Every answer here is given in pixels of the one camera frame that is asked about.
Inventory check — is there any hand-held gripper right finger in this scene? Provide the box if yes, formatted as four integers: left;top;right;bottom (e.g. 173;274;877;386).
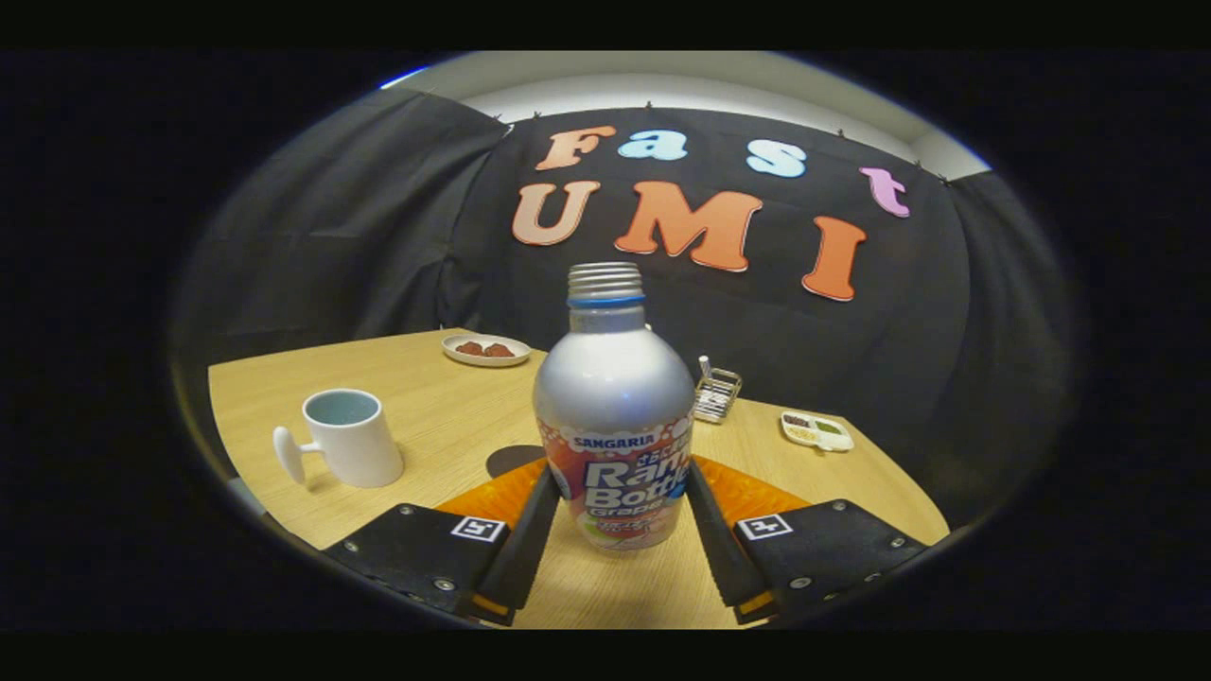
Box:
683;454;933;625

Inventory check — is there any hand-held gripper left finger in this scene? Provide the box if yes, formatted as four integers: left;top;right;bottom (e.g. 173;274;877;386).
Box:
322;457;561;627

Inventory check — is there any dark brown round coaster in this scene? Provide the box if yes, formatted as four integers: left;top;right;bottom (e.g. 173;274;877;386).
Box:
485;445;550;480

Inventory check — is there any silver juice bottle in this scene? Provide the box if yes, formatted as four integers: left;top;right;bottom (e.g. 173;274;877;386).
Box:
533;262;697;552

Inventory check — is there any white cup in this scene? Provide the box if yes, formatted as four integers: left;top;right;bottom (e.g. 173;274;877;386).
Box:
273;389;405;489

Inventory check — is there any wooden table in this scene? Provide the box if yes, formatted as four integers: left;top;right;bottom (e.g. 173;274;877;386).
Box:
208;328;950;630

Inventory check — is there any white divided condiment dish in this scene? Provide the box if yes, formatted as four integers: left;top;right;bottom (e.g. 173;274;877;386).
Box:
781;410;855;452

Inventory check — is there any white plate with red food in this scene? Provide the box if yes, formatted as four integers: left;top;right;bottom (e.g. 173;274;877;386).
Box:
442;333;532;368

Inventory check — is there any black backdrop cloth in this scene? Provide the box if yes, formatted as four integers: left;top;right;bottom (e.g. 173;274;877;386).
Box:
175;87;1075;531

